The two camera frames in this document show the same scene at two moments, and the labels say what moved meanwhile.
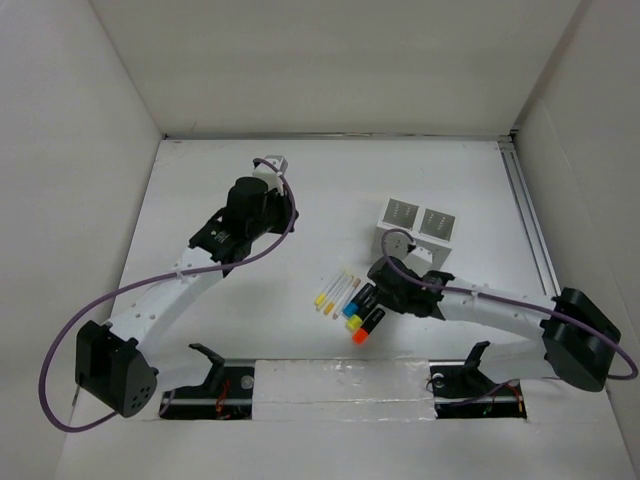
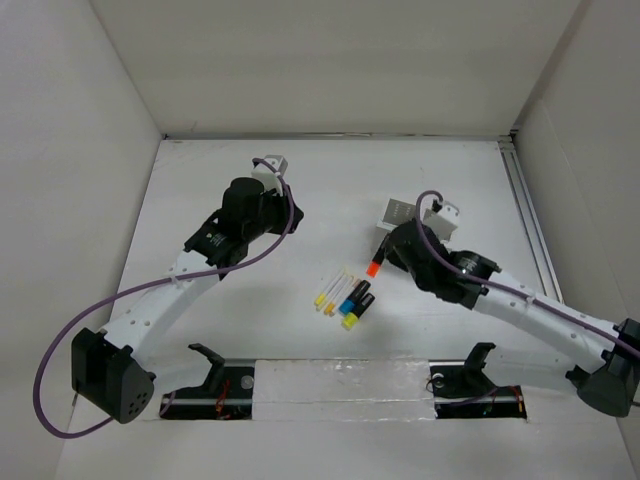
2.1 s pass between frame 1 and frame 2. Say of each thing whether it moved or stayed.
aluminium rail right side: stayed
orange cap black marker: moved
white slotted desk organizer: stayed
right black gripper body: moved
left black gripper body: stayed
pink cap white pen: stayed
